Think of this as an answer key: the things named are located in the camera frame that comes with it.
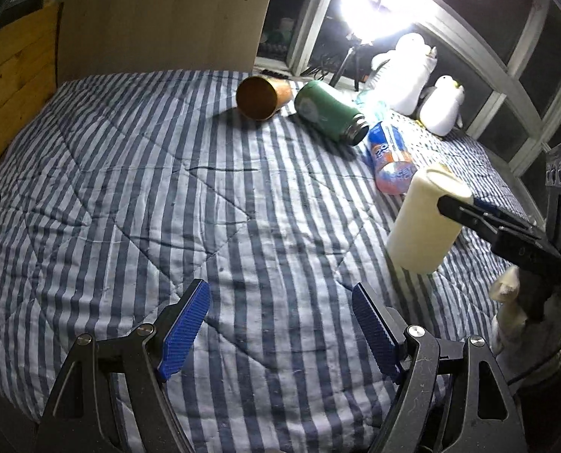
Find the white cream plastic cup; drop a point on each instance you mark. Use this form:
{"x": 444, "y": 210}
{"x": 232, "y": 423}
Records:
{"x": 421, "y": 237}

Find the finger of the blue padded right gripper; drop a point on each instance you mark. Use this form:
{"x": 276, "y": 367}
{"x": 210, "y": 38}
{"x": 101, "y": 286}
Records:
{"x": 451, "y": 396}

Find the large white penguin plush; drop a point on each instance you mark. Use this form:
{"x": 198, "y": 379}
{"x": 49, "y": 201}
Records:
{"x": 399, "y": 75}

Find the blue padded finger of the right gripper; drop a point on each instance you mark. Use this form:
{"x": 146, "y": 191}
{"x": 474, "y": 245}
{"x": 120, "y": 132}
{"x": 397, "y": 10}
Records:
{"x": 489, "y": 221}

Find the blue striped quilt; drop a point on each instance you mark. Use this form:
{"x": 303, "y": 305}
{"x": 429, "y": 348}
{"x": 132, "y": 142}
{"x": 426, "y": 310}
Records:
{"x": 125, "y": 188}

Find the cream stuffed toy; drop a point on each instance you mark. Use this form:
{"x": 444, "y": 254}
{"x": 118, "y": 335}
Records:
{"x": 526, "y": 330}

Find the small white penguin plush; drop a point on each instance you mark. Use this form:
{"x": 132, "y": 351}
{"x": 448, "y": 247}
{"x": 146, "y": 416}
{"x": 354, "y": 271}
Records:
{"x": 440, "y": 105}

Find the orange pine headboard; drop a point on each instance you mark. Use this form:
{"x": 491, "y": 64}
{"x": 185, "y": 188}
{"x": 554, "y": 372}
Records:
{"x": 28, "y": 51}

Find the orange brown cup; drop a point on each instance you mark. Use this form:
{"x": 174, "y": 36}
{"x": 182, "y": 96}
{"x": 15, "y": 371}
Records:
{"x": 259, "y": 97}

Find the light wood board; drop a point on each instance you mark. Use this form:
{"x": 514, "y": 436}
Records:
{"x": 106, "y": 36}

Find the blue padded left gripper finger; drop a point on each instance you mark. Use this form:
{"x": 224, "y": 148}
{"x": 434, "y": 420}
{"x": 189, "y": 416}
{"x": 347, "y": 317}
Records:
{"x": 80, "y": 415}

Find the green insulated bottle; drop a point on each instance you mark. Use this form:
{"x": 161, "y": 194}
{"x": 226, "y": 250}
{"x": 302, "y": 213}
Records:
{"x": 331, "y": 113}

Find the black power strip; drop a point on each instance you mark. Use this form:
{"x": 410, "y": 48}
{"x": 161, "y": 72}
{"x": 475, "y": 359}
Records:
{"x": 274, "y": 74}

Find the orange soda bottle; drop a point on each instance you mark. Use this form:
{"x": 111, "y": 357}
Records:
{"x": 393, "y": 165}

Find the ring light on tripod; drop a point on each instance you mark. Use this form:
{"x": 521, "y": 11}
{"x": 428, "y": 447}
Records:
{"x": 370, "y": 20}

